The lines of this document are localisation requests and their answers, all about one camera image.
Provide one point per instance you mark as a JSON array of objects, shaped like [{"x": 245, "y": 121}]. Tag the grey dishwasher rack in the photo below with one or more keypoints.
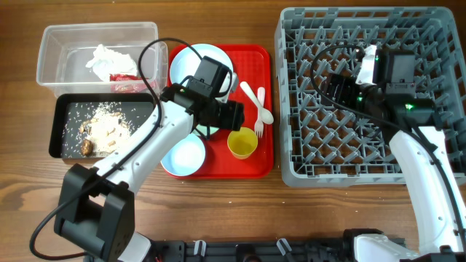
[{"x": 324, "y": 146}]

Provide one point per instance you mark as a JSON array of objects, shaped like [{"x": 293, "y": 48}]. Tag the rice and nutshell leftovers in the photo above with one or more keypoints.
[{"x": 96, "y": 129}]

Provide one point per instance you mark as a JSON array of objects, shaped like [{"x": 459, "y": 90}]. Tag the yellow cup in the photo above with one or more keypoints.
[{"x": 242, "y": 143}]

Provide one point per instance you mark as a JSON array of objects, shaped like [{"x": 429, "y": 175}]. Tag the light blue plate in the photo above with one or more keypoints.
[{"x": 185, "y": 63}]

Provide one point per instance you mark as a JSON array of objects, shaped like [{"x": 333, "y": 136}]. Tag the red snack wrapper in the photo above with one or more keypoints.
[{"x": 124, "y": 83}]

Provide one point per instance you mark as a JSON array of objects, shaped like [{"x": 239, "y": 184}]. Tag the black waste tray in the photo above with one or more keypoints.
[{"x": 64, "y": 100}]

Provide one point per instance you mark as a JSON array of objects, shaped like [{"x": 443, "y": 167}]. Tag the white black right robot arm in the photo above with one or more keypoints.
[{"x": 384, "y": 92}]

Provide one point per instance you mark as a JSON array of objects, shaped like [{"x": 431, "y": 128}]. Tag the green bowl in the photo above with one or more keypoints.
[{"x": 203, "y": 130}]

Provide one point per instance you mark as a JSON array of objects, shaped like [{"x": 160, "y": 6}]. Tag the red serving tray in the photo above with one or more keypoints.
[{"x": 251, "y": 63}]

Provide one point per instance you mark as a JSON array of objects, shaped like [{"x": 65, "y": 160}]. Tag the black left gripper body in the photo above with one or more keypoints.
[{"x": 226, "y": 115}]

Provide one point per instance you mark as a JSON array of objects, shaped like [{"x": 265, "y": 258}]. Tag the white plastic spoon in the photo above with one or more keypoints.
[{"x": 266, "y": 115}]

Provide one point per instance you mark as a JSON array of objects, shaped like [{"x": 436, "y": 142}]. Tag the light blue small bowl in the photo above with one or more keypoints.
[{"x": 186, "y": 157}]

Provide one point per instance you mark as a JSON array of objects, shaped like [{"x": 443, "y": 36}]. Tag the clear plastic waste bin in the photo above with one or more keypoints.
[{"x": 65, "y": 50}]

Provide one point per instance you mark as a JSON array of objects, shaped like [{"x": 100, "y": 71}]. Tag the white tissue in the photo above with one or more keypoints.
[{"x": 106, "y": 63}]

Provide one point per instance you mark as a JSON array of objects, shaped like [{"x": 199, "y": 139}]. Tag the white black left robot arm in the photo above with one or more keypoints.
[{"x": 96, "y": 209}]

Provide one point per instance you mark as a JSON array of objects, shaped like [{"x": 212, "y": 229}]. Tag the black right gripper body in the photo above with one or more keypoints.
[{"x": 350, "y": 95}]

